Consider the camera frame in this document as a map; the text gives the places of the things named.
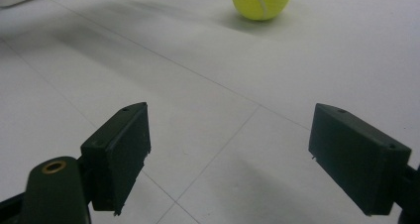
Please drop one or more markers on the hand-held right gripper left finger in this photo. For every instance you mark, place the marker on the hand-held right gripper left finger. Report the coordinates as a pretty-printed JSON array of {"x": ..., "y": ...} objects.
[{"x": 119, "y": 158}]

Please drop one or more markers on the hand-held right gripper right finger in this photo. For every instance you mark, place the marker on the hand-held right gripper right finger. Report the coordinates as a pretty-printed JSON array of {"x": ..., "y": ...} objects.
[{"x": 356, "y": 159}]

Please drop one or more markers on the yellow tennis ball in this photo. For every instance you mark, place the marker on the yellow tennis ball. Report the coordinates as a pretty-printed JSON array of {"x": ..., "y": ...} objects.
[{"x": 261, "y": 1}]

